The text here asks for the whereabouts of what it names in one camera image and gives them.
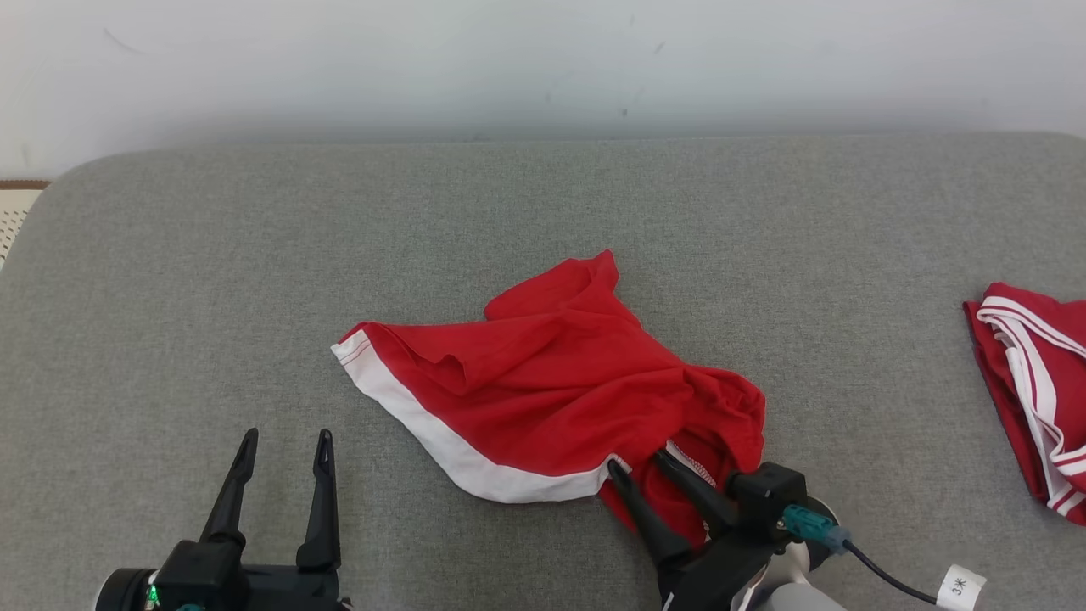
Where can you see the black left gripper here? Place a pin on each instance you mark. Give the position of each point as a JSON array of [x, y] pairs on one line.
[[288, 590]]

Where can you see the white perforated laundry basket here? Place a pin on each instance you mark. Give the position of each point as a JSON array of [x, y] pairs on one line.
[[13, 216]]

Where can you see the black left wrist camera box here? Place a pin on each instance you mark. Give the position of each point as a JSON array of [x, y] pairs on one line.
[[199, 573]]

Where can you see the teal right camera connector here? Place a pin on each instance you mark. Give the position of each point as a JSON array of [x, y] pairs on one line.
[[810, 524]]

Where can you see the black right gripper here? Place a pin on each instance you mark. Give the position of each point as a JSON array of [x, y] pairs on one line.
[[713, 577]]

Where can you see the red shorts white band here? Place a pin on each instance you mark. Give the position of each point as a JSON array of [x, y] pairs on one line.
[[551, 382]]

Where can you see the red basketball jersey white trim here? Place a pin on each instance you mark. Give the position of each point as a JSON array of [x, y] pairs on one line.
[[1027, 382]]

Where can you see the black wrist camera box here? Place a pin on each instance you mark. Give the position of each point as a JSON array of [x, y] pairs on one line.
[[764, 492], [199, 573]]

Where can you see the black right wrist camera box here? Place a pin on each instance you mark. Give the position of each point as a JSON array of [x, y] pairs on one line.
[[764, 492]]

